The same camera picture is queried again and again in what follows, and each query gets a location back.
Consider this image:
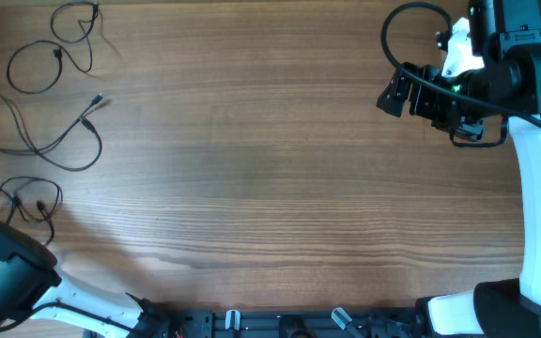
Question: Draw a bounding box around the black long cable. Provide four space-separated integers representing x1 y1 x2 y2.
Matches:
0 85 107 173

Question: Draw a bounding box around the black short cable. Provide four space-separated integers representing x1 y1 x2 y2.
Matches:
0 168 64 248

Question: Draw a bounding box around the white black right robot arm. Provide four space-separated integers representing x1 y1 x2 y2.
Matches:
365 1 541 337

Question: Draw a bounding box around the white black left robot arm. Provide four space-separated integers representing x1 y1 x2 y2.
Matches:
0 221 168 337

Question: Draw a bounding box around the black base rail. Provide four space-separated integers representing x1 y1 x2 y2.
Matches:
128 307 425 338

